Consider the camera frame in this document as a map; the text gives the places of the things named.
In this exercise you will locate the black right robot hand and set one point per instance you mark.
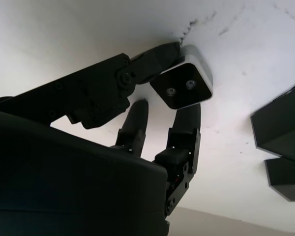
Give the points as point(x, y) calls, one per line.
point(64, 184)

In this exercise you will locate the small silver depth camera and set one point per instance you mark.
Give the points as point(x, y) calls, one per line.
point(184, 83)

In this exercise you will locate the black RealSense box lid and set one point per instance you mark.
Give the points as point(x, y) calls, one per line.
point(285, 182)

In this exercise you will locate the black box base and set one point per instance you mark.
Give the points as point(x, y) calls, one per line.
point(280, 123)

